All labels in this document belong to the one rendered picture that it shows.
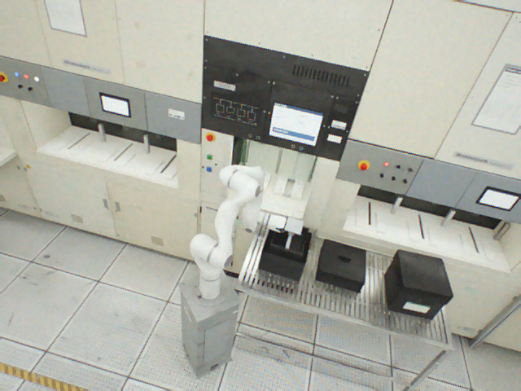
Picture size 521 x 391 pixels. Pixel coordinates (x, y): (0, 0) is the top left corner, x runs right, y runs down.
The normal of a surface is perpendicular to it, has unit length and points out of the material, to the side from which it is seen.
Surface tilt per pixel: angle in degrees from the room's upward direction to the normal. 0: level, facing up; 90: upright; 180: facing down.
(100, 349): 0
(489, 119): 90
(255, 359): 0
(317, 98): 90
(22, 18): 90
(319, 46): 94
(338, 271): 0
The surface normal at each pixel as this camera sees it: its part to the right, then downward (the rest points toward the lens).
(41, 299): 0.14, -0.76
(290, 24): -0.22, 0.62
